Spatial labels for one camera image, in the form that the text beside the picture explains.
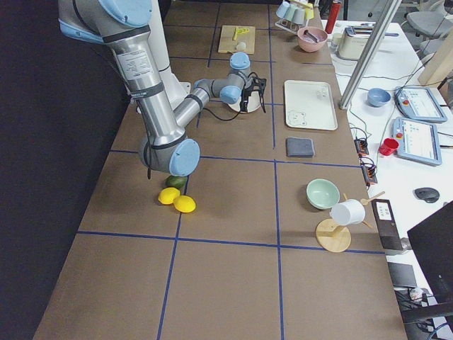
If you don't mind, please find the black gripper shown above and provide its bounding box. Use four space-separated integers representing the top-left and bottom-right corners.
239 86 252 112

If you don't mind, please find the cream round plate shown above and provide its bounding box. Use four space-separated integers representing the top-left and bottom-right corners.
229 92 261 113

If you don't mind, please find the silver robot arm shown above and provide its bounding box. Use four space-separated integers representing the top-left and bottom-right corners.
58 1 253 176

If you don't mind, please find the white bear tray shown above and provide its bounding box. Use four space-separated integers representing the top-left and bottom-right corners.
284 80 338 131

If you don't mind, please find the wooden cutting board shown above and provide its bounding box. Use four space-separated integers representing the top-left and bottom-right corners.
217 25 256 55

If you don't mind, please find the yellow plastic knife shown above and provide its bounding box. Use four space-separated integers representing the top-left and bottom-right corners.
232 26 250 41

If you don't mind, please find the grey folded cloth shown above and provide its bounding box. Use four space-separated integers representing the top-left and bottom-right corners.
286 137 315 158

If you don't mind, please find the pink bowl with ice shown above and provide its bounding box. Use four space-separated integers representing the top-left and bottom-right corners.
297 26 328 52

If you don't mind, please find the green cup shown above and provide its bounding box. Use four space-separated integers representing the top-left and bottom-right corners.
284 4 298 22

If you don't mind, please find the blue cup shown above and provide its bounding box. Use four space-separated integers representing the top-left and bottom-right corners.
276 1 291 18

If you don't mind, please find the grey cup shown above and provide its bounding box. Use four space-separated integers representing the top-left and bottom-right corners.
292 7 306 25

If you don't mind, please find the yellow cup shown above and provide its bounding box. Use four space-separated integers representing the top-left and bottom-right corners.
305 4 314 21

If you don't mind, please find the green avocado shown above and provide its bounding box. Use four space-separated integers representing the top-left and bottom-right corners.
165 175 188 189

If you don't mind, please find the cream toaster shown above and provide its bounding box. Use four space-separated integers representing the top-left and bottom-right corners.
336 25 373 61

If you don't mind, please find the red bottle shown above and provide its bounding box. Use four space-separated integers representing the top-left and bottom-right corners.
325 0 342 34

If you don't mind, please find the green bowl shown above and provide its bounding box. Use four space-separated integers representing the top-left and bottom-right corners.
306 178 340 210

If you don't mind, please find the yellow lemon near edge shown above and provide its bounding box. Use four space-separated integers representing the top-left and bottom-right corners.
158 187 180 205

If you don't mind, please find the blue bowl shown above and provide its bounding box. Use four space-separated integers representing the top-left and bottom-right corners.
367 88 391 108

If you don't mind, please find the black power strip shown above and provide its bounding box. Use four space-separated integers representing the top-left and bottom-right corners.
354 138 377 188

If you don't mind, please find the red cup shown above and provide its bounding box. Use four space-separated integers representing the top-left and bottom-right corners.
378 137 399 156

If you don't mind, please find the white mug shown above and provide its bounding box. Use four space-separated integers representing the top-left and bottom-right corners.
330 199 365 226

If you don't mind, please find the wooden mug stand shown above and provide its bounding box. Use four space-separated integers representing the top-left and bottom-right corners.
316 191 385 253

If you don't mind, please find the far teach pendant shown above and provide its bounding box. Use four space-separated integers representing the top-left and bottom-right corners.
395 86 447 123

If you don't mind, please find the teach pendant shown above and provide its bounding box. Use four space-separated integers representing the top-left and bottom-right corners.
395 86 447 123
391 117 442 166

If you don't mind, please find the near teach pendant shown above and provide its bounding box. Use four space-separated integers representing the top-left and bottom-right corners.
391 117 442 166

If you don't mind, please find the black box with label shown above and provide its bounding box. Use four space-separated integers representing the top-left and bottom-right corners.
372 199 404 255

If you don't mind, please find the black computer mouse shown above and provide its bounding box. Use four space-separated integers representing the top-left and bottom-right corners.
413 187 440 203

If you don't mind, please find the black monitor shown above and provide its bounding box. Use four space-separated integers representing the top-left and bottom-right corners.
401 203 452 327

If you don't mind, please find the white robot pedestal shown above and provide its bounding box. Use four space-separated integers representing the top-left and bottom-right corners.
148 0 191 110

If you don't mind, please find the white wire cup rack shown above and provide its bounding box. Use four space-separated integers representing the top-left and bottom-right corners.
275 18 306 35

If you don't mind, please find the aluminium frame post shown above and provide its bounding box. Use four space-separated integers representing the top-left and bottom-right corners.
339 0 401 109

